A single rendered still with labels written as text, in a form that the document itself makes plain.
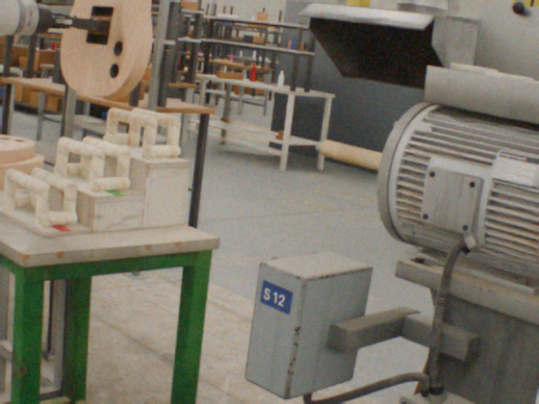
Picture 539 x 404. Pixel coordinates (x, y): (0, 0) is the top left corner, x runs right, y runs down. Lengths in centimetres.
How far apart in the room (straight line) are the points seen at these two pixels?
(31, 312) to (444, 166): 101
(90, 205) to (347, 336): 98
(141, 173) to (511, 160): 115
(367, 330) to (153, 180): 101
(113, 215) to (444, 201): 103
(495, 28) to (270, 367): 70
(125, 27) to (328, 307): 104
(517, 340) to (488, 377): 8
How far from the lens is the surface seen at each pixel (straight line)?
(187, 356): 223
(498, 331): 130
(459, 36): 152
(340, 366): 133
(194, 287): 216
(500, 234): 127
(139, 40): 201
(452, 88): 135
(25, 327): 190
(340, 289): 126
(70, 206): 205
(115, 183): 210
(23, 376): 195
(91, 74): 214
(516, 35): 147
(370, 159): 153
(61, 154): 221
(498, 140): 130
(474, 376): 134
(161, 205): 218
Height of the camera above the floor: 144
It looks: 9 degrees down
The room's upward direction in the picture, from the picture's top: 7 degrees clockwise
